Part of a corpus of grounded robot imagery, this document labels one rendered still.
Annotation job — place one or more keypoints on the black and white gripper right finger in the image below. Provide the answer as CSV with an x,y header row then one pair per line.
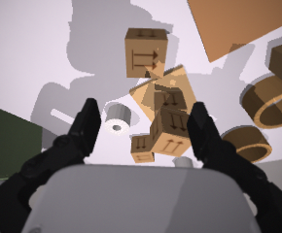
x,y
221,156

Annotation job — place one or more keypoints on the square wooden board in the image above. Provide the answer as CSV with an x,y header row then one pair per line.
x,y
173,80

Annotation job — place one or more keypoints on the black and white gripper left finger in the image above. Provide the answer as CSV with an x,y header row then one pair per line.
x,y
67,150

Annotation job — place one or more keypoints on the brown rectangular board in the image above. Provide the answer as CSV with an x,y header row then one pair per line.
x,y
227,25

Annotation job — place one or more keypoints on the brown wooden ring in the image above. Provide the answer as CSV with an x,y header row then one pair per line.
x,y
257,99
250,143

